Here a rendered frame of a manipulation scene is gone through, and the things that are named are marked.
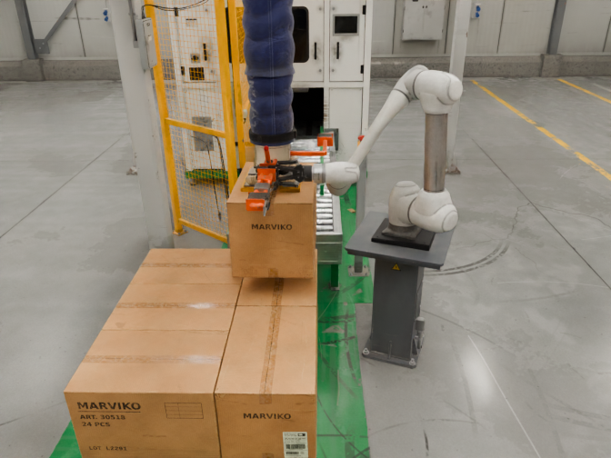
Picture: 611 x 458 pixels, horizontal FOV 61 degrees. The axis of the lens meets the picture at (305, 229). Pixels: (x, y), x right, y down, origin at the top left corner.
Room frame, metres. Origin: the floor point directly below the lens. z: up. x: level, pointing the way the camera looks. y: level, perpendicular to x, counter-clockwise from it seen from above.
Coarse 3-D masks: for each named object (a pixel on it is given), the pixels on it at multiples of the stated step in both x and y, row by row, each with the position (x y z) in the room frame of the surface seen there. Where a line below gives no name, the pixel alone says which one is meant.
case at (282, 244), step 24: (240, 192) 2.34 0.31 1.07; (288, 192) 2.33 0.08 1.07; (312, 192) 2.33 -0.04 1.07; (240, 216) 2.20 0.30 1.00; (264, 216) 2.20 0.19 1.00; (288, 216) 2.19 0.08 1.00; (312, 216) 2.19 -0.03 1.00; (240, 240) 2.20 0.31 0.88; (264, 240) 2.20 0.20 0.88; (288, 240) 2.19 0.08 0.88; (312, 240) 2.19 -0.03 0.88; (240, 264) 2.20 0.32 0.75; (264, 264) 2.20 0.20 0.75; (288, 264) 2.19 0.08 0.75; (312, 264) 2.18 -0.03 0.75
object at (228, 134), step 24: (144, 0) 4.08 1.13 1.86; (168, 0) 3.94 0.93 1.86; (216, 0) 3.58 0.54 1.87; (216, 24) 3.59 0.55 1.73; (216, 72) 3.66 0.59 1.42; (168, 120) 4.02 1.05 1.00; (192, 120) 3.87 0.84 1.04; (216, 120) 3.69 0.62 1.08; (168, 144) 4.06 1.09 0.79; (168, 168) 4.06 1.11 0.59
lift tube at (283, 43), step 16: (256, 0) 2.40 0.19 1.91; (272, 0) 2.40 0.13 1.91; (288, 0) 2.46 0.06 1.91; (256, 16) 2.41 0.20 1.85; (272, 16) 2.40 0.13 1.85; (288, 16) 2.44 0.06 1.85; (256, 32) 2.41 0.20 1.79; (272, 32) 2.41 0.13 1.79; (288, 32) 2.46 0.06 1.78; (256, 48) 2.41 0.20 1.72; (272, 48) 2.40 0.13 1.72; (288, 48) 2.44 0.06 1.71; (256, 64) 2.41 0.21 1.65; (272, 64) 2.40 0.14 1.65; (288, 64) 2.45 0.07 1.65
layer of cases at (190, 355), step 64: (192, 256) 2.66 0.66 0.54; (128, 320) 2.04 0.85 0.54; (192, 320) 2.03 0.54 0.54; (256, 320) 2.03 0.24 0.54; (128, 384) 1.60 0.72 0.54; (192, 384) 1.60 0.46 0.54; (256, 384) 1.59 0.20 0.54; (128, 448) 1.56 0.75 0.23; (192, 448) 1.55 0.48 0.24; (256, 448) 1.55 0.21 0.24
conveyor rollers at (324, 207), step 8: (296, 144) 4.83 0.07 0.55; (304, 144) 4.83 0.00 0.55; (312, 144) 4.82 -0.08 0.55; (328, 152) 4.63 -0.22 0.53; (304, 160) 4.37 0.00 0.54; (312, 160) 4.37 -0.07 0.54; (328, 160) 4.37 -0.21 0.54; (328, 192) 3.64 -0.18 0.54; (320, 200) 3.47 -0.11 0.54; (328, 200) 3.47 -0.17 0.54; (320, 208) 3.32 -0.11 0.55; (328, 208) 3.31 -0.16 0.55; (320, 216) 3.20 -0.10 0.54; (328, 216) 3.19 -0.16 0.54; (320, 224) 3.10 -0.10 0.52; (328, 224) 3.10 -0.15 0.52
